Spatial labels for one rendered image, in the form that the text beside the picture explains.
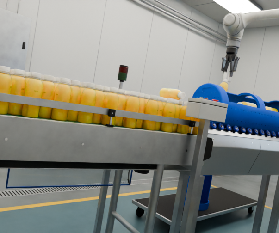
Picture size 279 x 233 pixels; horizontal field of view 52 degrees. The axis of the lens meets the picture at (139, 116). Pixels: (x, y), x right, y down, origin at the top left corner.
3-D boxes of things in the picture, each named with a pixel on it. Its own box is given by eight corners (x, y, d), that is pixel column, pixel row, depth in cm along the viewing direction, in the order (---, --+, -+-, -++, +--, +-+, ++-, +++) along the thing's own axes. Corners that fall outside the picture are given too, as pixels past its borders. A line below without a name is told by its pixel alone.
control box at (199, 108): (225, 122, 151) (228, 103, 151) (198, 118, 140) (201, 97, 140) (211, 119, 160) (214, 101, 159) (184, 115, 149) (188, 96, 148)
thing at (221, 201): (257, 214, 322) (260, 201, 322) (171, 242, 221) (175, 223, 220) (218, 198, 361) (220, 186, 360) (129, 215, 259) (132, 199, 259)
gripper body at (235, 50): (240, 48, 195) (238, 62, 196) (231, 49, 202) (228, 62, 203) (233, 46, 191) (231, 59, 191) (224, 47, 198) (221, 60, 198)
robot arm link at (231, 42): (232, 42, 203) (231, 50, 203) (224, 39, 198) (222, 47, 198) (243, 40, 195) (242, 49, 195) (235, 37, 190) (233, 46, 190)
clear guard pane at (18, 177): (129, 184, 197) (140, 115, 195) (7, 187, 154) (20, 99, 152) (128, 184, 198) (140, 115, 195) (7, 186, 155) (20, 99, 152)
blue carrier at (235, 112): (293, 137, 225) (297, 101, 225) (218, 127, 177) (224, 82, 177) (260, 133, 249) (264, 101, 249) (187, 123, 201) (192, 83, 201)
